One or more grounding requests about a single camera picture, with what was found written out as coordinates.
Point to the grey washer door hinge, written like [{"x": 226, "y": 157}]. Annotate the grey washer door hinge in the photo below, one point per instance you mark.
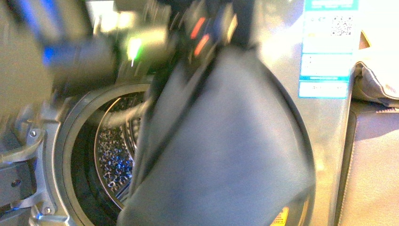
[{"x": 28, "y": 194}]

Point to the yellow warning sticker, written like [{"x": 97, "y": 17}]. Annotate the yellow warning sticker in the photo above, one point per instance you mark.
[{"x": 281, "y": 218}]

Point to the grey leather sofa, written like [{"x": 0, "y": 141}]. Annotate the grey leather sofa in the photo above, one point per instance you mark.
[{"x": 369, "y": 185}]

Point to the black gripper red marks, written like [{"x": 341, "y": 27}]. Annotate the black gripper red marks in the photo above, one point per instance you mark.
[{"x": 205, "y": 27}]

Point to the blue energy label sticker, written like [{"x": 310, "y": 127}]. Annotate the blue energy label sticker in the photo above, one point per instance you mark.
[{"x": 330, "y": 38}]

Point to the dark navy mesh garment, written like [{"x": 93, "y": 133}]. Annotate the dark navy mesh garment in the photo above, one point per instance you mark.
[{"x": 220, "y": 148}]

